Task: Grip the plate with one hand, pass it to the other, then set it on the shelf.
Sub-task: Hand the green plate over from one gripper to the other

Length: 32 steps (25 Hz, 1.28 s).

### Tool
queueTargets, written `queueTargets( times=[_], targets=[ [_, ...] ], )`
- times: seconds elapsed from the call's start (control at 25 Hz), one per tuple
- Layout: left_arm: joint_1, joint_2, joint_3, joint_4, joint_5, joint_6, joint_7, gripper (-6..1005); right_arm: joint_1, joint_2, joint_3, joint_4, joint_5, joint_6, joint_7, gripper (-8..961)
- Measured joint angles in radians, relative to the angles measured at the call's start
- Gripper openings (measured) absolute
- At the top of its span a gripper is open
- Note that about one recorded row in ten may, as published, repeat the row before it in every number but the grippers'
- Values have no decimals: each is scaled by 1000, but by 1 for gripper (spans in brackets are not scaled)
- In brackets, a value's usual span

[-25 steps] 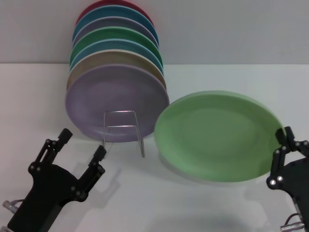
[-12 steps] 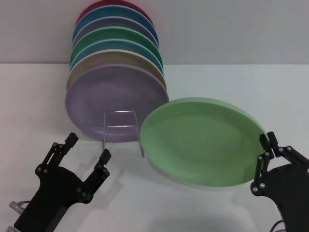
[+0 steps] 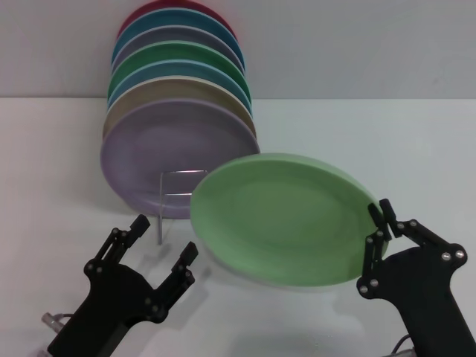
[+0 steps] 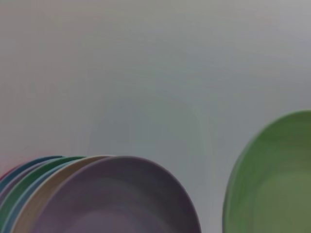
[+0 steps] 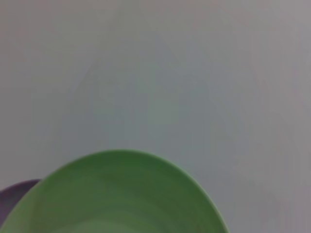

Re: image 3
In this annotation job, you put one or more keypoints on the teal blue plate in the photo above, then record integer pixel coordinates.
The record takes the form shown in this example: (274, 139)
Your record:
(178, 20)

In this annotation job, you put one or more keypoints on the dark green plate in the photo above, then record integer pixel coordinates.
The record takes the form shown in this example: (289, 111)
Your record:
(178, 52)

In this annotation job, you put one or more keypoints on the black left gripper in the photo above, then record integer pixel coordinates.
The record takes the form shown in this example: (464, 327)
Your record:
(111, 297)

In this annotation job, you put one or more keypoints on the tan beige plate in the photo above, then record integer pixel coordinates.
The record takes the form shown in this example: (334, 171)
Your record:
(178, 89)

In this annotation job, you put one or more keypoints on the lavender plate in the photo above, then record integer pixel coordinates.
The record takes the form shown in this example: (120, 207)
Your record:
(148, 148)

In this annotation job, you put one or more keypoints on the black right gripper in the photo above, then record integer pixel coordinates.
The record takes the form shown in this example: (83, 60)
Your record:
(420, 297)

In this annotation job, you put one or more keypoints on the light blue plate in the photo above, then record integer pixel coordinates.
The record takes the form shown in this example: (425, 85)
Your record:
(178, 70)

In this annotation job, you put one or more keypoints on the light green plate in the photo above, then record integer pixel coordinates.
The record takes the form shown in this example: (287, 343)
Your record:
(282, 223)

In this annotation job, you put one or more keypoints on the grey purple plate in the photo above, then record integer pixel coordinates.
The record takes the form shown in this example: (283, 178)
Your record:
(178, 35)

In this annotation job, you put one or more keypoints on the maroon red plate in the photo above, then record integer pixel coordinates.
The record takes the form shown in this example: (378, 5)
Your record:
(139, 9)

